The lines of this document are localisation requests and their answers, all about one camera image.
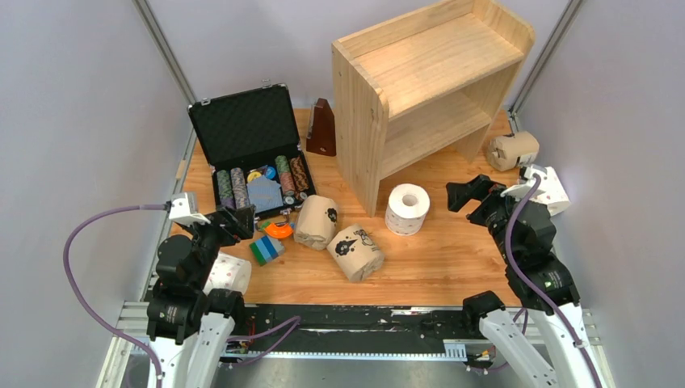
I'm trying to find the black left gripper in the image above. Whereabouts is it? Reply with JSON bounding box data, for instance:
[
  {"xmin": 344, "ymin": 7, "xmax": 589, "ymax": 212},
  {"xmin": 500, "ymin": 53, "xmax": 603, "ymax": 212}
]
[{"xmin": 180, "ymin": 202, "xmax": 255, "ymax": 287}]

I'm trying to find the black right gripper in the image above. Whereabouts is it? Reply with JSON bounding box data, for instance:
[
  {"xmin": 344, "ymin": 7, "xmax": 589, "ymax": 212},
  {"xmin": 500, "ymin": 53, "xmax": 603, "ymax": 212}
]
[{"xmin": 443, "ymin": 173, "xmax": 530, "ymax": 263}]

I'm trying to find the white floral paper roll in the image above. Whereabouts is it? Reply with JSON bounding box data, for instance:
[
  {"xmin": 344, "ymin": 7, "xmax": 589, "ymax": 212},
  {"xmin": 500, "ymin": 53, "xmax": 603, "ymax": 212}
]
[
  {"xmin": 385, "ymin": 183, "xmax": 431, "ymax": 236},
  {"xmin": 203, "ymin": 251, "xmax": 252, "ymax": 295},
  {"xmin": 531, "ymin": 167, "xmax": 571, "ymax": 217}
]

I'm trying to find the brown paper roll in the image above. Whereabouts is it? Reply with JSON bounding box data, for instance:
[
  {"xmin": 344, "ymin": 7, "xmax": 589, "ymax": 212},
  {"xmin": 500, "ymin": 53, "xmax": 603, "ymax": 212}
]
[
  {"xmin": 294, "ymin": 195, "xmax": 338, "ymax": 251},
  {"xmin": 485, "ymin": 131, "xmax": 540, "ymax": 171},
  {"xmin": 326, "ymin": 224, "xmax": 385, "ymax": 282}
]

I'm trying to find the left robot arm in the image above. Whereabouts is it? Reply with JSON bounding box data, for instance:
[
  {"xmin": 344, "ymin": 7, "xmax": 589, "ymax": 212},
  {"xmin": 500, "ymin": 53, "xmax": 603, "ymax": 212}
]
[{"xmin": 146, "ymin": 199, "xmax": 254, "ymax": 387}]

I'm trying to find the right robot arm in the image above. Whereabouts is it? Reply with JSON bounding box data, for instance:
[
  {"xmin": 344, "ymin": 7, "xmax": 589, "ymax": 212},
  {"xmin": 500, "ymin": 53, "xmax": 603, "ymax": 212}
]
[{"xmin": 446, "ymin": 173, "xmax": 607, "ymax": 387}]

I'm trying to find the light wooden two-tier shelf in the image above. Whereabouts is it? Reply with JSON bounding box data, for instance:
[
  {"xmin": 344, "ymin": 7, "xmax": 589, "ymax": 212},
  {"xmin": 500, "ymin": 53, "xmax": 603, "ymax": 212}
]
[{"xmin": 331, "ymin": 1, "xmax": 536, "ymax": 216}]

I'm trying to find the green blue block stack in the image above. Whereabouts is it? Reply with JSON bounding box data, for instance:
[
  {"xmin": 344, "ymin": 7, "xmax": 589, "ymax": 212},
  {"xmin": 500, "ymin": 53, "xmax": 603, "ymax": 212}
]
[{"xmin": 250, "ymin": 235, "xmax": 285, "ymax": 266}]

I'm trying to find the orange tape measure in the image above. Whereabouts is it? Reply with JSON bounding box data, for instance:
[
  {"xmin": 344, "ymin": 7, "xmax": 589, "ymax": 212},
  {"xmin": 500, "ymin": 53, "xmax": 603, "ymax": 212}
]
[{"xmin": 262, "ymin": 221, "xmax": 294, "ymax": 239}]

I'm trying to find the black poker chip case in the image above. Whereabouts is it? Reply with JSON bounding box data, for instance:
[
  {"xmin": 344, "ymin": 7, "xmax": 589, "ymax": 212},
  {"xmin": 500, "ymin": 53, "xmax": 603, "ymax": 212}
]
[{"xmin": 187, "ymin": 83, "xmax": 317, "ymax": 196}]

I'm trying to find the dark brown wooden metronome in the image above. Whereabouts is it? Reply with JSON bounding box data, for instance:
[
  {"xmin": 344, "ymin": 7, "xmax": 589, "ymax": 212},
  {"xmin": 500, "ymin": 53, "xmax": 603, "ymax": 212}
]
[{"xmin": 305, "ymin": 98, "xmax": 336, "ymax": 157}]

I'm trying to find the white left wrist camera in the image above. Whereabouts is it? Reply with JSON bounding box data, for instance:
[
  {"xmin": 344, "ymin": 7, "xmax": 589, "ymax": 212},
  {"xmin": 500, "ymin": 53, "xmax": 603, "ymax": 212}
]
[{"xmin": 168, "ymin": 192, "xmax": 210, "ymax": 226}]

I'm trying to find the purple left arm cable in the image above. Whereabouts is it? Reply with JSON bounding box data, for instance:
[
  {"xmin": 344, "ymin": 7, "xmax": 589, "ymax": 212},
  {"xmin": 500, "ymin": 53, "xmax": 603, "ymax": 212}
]
[{"xmin": 63, "ymin": 203, "xmax": 171, "ymax": 388}]

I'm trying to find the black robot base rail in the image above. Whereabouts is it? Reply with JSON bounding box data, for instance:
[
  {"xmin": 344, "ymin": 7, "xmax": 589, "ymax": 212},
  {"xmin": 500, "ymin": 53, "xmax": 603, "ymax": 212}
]
[{"xmin": 221, "ymin": 304, "xmax": 503, "ymax": 369}]

